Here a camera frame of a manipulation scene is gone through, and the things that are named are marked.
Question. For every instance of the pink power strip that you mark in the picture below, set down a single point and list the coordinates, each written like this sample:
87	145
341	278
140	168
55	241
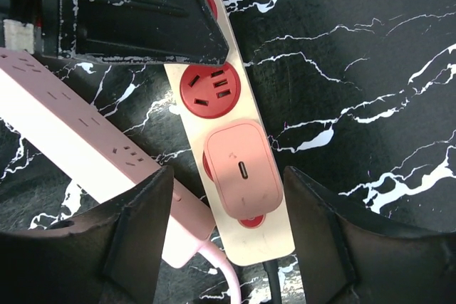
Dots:
94	153

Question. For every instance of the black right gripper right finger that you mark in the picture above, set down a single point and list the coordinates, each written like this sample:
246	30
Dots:
349	254

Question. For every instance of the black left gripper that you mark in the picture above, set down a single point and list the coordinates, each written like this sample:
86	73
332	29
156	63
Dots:
115	31

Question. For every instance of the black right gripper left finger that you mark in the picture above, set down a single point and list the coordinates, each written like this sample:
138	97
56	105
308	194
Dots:
108	254

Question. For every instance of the beige power strip red sockets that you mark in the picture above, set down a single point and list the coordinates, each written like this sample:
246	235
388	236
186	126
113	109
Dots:
212	97

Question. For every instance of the pink plug adapter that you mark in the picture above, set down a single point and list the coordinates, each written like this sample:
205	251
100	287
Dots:
243	170

